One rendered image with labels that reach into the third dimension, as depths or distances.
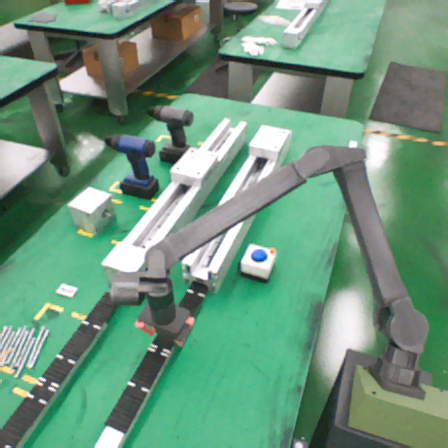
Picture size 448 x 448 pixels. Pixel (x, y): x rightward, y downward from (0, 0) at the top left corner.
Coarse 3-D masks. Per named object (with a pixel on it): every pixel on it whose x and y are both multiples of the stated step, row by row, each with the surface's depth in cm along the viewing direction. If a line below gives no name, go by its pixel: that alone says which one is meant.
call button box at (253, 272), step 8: (248, 248) 115; (256, 248) 115; (264, 248) 115; (248, 256) 112; (272, 256) 112; (240, 264) 116; (248, 264) 110; (256, 264) 110; (264, 264) 110; (272, 264) 113; (248, 272) 112; (256, 272) 111; (264, 272) 110; (256, 280) 113; (264, 280) 112
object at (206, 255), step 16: (288, 144) 160; (256, 160) 147; (272, 160) 144; (240, 176) 137; (256, 176) 142; (240, 224) 119; (224, 240) 114; (240, 240) 122; (192, 256) 109; (208, 256) 113; (224, 256) 109; (192, 272) 109; (208, 272) 106; (224, 272) 113
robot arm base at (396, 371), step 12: (396, 348) 82; (384, 360) 83; (396, 360) 82; (408, 360) 81; (372, 372) 87; (384, 372) 82; (396, 372) 81; (408, 372) 80; (420, 372) 82; (384, 384) 79; (396, 384) 80; (408, 384) 80; (408, 396) 78; (420, 396) 78
